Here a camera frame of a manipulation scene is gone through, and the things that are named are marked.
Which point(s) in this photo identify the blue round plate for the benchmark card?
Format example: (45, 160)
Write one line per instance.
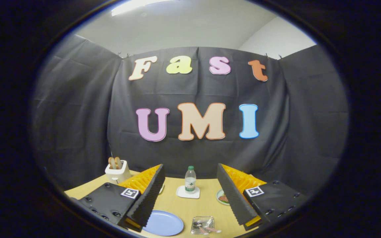
(164, 224)

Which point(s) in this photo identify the black backdrop cloth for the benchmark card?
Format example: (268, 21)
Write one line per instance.
(190, 89)

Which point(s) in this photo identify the small pale plate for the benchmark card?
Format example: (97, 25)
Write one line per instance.
(219, 193)

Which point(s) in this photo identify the white square coaster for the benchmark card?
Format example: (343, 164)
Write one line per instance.
(181, 194)

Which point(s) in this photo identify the cream toaster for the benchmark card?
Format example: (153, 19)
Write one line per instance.
(119, 175)

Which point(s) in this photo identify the red meat pieces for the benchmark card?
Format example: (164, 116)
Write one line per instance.
(224, 198)

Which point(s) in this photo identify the clear water bottle green cap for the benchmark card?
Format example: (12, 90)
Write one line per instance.
(190, 181)

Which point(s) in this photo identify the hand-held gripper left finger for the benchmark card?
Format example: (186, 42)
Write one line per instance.
(147, 198)

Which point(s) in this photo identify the toasted bread slice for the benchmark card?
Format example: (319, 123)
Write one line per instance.
(111, 163)
(118, 162)

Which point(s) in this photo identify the white divided dish with grains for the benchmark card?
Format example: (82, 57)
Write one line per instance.
(162, 189)

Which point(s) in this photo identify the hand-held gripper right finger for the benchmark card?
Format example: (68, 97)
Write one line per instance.
(235, 198)

